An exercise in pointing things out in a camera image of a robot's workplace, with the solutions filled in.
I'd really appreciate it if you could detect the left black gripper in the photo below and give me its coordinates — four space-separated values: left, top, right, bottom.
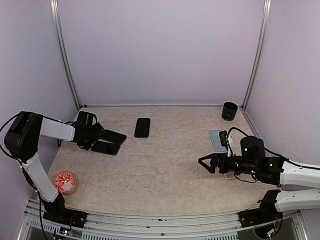
80 122 107 151

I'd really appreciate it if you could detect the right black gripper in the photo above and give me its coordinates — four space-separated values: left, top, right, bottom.
199 152 259 175

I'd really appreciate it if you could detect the pink phone case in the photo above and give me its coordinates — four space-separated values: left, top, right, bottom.
223 172 235 180

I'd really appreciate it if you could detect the light blue phone case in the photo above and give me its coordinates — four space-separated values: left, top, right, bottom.
208 130 228 153

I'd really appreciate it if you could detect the black smartphone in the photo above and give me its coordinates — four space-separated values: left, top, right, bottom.
101 129 127 145
91 141 121 156

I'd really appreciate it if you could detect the black phone case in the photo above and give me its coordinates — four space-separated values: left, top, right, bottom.
134 118 151 138

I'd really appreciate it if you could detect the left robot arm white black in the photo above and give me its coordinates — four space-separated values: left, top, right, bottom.
0 111 105 223

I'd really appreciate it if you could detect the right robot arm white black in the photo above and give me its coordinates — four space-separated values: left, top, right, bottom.
198 136 320 222

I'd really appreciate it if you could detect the dark green cup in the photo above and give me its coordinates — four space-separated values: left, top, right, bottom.
221 102 238 121

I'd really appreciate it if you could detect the red white patterned dish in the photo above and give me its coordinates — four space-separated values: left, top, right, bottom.
53 171 77 195

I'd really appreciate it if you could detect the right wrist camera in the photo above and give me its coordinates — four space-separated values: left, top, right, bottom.
218 130 233 157

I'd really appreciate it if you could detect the front aluminium rail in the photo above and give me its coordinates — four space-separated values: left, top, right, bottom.
23 199 301 240

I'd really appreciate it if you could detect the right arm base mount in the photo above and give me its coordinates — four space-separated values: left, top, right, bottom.
238 207 283 228

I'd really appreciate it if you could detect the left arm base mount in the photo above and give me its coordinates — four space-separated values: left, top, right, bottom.
43 208 88 229

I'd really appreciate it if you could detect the left aluminium frame post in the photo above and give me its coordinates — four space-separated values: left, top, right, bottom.
50 0 82 110

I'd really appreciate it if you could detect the aluminium frame post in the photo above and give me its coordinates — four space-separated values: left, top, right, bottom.
241 0 272 112
50 0 82 110

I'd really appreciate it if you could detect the right aluminium frame post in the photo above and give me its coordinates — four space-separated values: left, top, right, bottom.
241 0 272 112

